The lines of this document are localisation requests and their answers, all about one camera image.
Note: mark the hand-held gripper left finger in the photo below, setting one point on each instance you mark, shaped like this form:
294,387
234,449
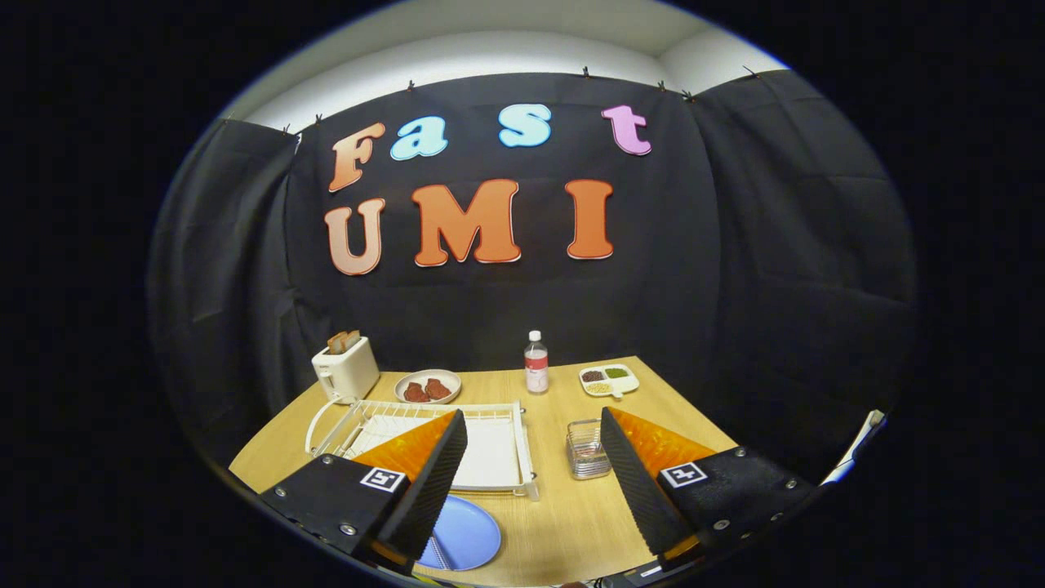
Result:
433,490

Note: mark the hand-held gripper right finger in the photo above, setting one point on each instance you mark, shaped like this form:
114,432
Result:
637,490

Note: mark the blue plate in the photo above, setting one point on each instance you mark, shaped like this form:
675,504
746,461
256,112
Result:
472,531

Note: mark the white dish rack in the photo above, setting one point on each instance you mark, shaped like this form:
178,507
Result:
490,457

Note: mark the white divided food dish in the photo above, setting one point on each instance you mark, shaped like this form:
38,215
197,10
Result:
608,383

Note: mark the white plate with meat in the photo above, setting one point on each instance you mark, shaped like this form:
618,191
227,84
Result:
429,374

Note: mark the brown meat piece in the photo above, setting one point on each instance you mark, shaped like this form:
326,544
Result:
438,389
415,393

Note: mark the white toaster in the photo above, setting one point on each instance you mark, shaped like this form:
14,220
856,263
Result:
347,371

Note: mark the clear plastic water bottle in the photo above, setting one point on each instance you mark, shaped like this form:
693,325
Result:
536,371

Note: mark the toasted bread slice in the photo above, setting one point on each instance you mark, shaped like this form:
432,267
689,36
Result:
336,341
352,338

